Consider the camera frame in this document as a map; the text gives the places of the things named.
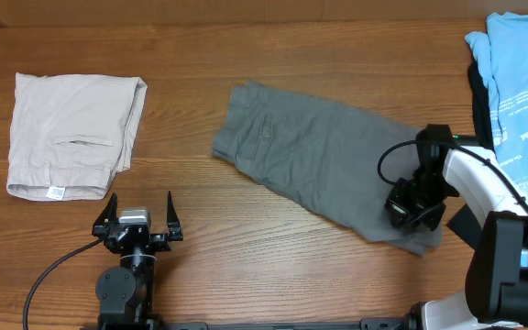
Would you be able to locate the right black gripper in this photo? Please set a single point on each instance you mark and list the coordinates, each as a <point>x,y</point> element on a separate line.
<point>396,204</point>

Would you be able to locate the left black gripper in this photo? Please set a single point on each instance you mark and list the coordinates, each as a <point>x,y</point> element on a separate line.
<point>110,213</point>

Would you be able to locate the grey shorts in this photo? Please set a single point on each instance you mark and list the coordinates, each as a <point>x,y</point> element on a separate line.
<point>324,155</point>

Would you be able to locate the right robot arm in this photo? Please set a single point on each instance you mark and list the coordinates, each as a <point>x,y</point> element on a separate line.
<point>496,286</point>

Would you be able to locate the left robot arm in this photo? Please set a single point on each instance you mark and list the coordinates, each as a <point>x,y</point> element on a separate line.
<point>125,292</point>

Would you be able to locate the black garment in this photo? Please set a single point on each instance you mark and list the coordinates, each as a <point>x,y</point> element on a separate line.
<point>464,224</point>

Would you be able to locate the folded beige shorts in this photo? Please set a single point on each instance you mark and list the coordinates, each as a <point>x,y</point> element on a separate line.
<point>71,134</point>

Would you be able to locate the light blue printed t-shirt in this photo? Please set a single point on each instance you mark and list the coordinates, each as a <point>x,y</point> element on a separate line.
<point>501,56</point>

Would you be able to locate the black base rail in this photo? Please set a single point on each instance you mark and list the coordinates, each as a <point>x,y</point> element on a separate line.
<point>371,323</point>

